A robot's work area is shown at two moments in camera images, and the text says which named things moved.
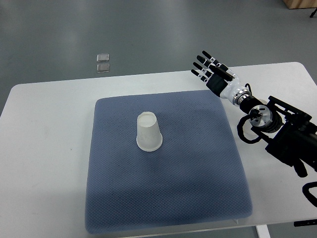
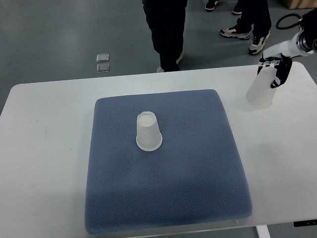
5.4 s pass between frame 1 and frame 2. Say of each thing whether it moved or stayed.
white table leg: stayed
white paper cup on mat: stayed
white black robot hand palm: moved
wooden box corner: stayed
